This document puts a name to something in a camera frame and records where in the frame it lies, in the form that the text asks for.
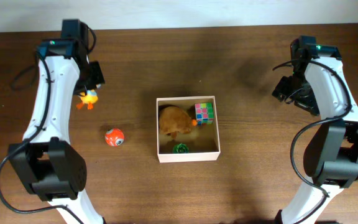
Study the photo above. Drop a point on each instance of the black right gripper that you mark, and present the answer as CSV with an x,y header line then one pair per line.
x,y
283,88

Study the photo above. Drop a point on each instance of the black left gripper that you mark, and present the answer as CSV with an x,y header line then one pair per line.
x,y
101,81

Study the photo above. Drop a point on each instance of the orange duck toy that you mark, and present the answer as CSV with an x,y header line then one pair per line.
x,y
88,98

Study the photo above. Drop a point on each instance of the red and grey ball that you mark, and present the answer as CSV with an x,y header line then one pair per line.
x,y
114,137

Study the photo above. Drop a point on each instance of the colourful puzzle cube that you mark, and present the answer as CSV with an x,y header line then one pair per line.
x,y
204,114

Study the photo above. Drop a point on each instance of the brown plush toy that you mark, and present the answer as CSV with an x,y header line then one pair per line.
x,y
174,120

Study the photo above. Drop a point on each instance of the green ridged ball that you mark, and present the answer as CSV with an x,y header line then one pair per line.
x,y
180,149

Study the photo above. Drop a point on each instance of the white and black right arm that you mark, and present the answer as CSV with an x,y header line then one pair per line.
x,y
323,154

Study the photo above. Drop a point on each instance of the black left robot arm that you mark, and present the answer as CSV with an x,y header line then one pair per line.
x,y
45,162

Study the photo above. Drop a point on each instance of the pink cardboard box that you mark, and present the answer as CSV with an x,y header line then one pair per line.
x,y
203,141

